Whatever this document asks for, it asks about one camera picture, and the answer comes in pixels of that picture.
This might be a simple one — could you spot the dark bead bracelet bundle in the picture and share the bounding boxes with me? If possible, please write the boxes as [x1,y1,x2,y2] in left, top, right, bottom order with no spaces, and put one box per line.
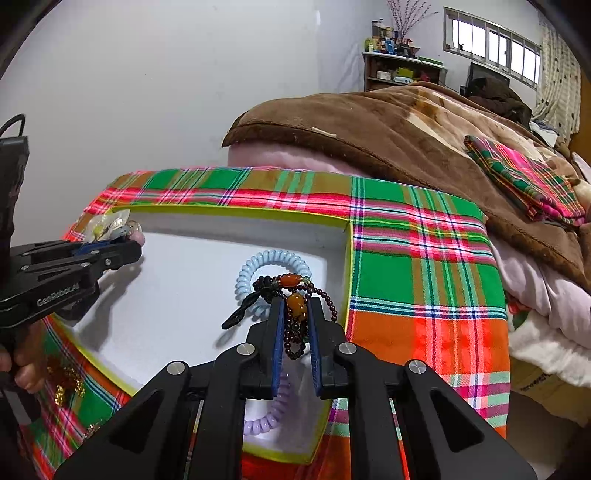
[220,272,340,362]

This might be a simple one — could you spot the purple spiral hair tie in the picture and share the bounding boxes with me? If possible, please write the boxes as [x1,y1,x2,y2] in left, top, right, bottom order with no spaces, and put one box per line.
[242,372,294,437]

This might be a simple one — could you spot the red gold bead ornament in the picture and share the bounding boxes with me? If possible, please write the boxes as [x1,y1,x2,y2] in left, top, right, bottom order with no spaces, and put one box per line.
[46,358,85,407]

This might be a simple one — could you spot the person's left hand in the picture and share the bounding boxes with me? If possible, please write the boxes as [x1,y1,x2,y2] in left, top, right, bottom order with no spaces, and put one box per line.
[1,321,47,394]

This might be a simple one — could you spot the translucent beige hair claw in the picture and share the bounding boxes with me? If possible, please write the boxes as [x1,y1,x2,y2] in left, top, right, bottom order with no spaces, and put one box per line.
[83,209,130,243]

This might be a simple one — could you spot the green shallow cardboard box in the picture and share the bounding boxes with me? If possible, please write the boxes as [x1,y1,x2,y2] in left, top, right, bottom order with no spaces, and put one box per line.
[52,204,355,466]

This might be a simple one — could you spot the colourful plaid tablecloth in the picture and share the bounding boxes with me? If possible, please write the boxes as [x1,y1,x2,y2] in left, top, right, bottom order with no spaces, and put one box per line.
[22,167,510,479]

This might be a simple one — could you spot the silver rhinestone hair pin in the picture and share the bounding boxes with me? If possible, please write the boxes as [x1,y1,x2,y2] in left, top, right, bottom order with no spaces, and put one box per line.
[85,422,101,439]

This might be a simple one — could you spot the brown fleece blanket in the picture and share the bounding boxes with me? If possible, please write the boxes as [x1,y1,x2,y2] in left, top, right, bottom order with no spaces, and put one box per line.
[222,82,590,289]

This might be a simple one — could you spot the folded plaid cloth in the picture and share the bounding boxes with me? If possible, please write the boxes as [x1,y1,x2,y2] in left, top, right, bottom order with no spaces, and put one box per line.
[464,135,586,228]

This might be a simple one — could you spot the dark wooden shelf unit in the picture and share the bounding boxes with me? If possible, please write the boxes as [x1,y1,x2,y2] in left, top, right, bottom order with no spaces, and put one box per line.
[363,52,447,91]

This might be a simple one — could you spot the dark jacket on chair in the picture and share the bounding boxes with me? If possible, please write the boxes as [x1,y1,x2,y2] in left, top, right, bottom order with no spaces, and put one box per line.
[462,63,532,130]

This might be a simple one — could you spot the dried flower branches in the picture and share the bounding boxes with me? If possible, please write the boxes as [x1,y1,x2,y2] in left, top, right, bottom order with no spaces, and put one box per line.
[387,0,437,39]

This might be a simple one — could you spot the barred window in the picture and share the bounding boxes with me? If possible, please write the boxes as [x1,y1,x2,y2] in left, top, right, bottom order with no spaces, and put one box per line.
[444,7,541,89]

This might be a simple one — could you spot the floral curtain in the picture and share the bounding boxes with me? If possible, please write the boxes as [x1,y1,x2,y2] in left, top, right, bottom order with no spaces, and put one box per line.
[533,16,581,144]

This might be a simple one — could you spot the blue spiral hair tie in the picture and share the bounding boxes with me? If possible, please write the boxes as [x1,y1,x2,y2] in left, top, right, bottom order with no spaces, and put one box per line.
[234,248,314,322]

